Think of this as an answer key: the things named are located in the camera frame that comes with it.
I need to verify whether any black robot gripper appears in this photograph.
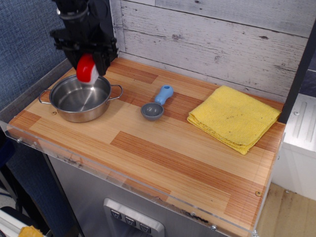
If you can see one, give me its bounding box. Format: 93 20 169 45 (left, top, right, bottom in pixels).
50 16 114 76

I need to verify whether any red and white sushi toy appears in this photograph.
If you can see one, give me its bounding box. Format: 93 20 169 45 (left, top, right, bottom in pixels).
76 54 99 84

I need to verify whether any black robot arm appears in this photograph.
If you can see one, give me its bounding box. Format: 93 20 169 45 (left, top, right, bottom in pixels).
50 0 118 76

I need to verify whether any stainless steel pot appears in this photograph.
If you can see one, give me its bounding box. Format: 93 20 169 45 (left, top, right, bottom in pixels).
38 75 123 123

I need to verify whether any blue and grey scoop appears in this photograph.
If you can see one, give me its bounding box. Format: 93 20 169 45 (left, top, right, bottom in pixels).
141 85 174 121

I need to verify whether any clear acrylic table guard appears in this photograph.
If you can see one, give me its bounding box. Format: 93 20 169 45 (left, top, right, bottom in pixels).
1 116 284 237

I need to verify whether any folded yellow cloth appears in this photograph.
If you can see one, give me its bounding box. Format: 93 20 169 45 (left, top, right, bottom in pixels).
187 86 280 155

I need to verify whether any silver control panel with buttons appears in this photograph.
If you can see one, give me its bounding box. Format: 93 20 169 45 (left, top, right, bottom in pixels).
103 198 165 237

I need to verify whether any yellow object bottom left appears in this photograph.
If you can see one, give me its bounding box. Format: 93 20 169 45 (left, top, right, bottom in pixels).
18 226 44 237

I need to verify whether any white cabinet at right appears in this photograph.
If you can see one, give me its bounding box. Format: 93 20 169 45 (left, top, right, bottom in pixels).
272 94 316 200

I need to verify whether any black right vertical post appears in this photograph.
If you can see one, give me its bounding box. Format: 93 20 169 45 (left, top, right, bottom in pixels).
278 22 316 124

